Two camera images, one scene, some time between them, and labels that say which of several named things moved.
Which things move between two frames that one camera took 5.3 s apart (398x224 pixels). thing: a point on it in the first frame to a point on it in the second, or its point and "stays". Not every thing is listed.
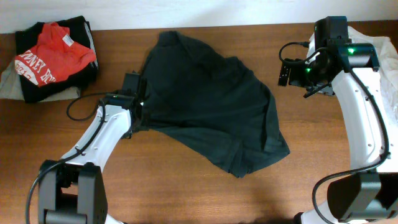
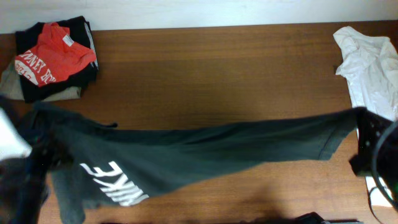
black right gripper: [295, 78] to [361, 163]
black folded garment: [81, 32] stays
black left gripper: [140, 126] to [40, 134]
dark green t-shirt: [193, 93] to [86, 158]
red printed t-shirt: [55, 57] stays
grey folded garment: [11, 87] stays
